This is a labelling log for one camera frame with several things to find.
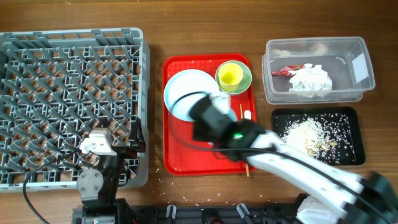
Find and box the white plastic fork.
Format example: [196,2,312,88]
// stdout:
[244,110,252,120]

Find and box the wooden chopstick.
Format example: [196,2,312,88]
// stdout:
[239,104,249,177]

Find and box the small light blue bowl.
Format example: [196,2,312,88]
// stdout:
[209,91,238,121]

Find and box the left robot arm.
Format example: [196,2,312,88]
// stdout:
[72,118,146,224]

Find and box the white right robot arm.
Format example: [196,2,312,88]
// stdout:
[189,95,397,223]

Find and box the grey dishwasher rack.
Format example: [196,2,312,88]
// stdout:
[1,27,150,192]

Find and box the clear plastic waste bin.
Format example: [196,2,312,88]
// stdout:
[262,37,376,105]

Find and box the red serving tray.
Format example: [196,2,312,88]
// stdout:
[162,53,254,175]

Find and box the large light blue plate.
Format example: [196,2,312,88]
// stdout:
[164,69,220,122]

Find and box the green bowl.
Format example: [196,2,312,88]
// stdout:
[215,60,252,95]

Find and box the yellow cup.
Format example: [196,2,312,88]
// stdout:
[218,62,244,92]

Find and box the red snack wrapper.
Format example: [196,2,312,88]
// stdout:
[271,64,304,77]

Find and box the pile of rice scraps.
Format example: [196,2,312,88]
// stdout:
[282,118,338,157]

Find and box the crumpled white paper napkin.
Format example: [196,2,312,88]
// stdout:
[289,63,333,92]

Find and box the black plastic tray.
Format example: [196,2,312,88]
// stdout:
[271,106,366,166]

